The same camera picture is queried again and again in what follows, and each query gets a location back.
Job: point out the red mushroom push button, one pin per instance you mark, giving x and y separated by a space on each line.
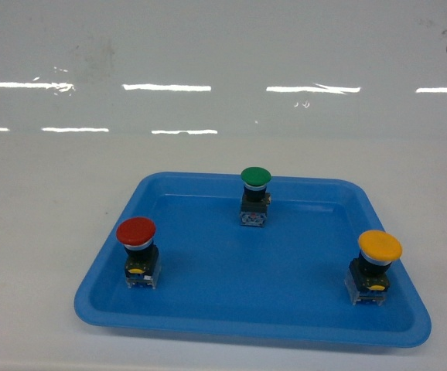
142 265

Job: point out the yellow mushroom push button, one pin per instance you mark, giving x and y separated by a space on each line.
366 279

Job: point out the green mushroom push button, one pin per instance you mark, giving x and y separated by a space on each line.
256 198

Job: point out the blue plastic tray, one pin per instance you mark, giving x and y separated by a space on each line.
283 281

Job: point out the white glossy board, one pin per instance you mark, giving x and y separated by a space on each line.
285 68

